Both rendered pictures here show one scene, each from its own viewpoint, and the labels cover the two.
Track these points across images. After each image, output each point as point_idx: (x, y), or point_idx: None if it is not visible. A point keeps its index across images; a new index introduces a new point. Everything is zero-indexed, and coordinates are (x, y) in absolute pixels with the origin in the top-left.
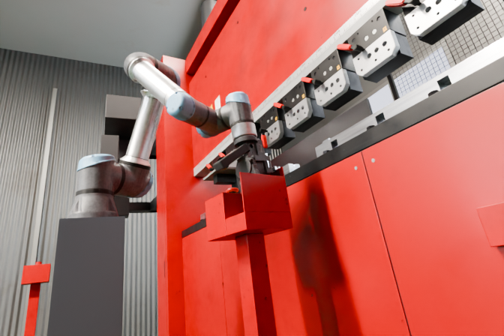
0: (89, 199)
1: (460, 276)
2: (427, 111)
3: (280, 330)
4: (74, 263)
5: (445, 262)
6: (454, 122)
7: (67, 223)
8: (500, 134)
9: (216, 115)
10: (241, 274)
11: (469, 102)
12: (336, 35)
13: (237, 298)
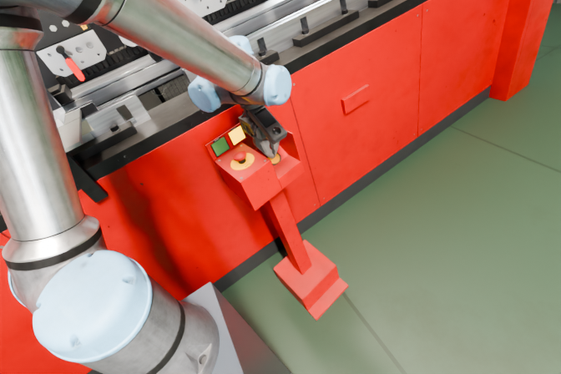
0: (195, 325)
1: (331, 129)
2: (326, 51)
3: (211, 235)
4: (257, 366)
5: (325, 127)
6: (336, 58)
7: (241, 361)
8: (351, 65)
9: None
10: (276, 206)
11: (344, 48)
12: None
13: None
